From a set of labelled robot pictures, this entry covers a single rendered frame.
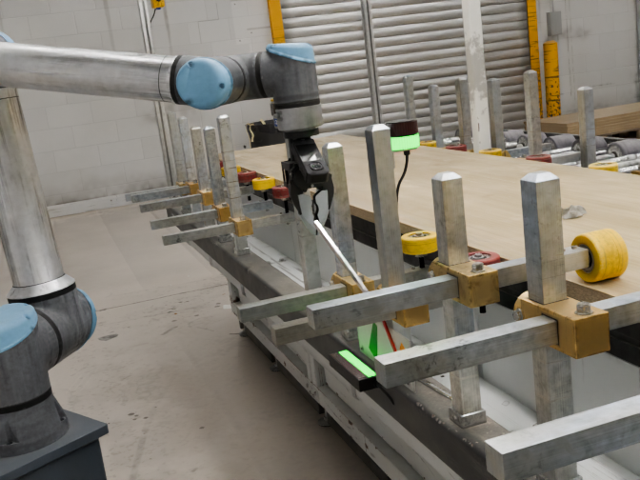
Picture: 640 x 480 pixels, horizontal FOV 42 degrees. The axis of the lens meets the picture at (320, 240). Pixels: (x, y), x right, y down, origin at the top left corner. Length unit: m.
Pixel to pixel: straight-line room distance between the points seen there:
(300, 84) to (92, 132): 7.48
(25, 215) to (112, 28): 7.23
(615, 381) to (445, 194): 0.40
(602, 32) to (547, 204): 10.35
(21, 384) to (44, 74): 0.62
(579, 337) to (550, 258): 0.11
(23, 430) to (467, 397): 0.91
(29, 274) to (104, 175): 7.18
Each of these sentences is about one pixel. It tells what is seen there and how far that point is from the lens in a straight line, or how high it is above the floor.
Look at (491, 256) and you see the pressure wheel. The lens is 1.58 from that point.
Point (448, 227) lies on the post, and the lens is 1.28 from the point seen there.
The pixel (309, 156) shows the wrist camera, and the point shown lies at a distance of 1.60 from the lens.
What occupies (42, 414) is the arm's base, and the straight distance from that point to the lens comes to 1.84.
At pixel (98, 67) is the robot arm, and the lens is 1.61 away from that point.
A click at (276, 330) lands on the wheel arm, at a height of 0.86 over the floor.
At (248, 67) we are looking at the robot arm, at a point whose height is 1.30.
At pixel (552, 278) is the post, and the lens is 1.09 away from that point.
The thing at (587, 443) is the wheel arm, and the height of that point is 0.95.
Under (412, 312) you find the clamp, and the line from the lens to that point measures 1.49.
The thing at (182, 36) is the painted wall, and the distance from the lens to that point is 9.16.
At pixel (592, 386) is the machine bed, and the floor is 0.73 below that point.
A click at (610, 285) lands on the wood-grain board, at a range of 1.39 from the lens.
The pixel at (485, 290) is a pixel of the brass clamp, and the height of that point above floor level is 0.94.
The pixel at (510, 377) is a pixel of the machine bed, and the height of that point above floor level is 0.66.
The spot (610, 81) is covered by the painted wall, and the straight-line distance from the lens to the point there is 11.47.
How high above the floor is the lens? 1.31
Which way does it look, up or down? 13 degrees down
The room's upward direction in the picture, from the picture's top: 7 degrees counter-clockwise
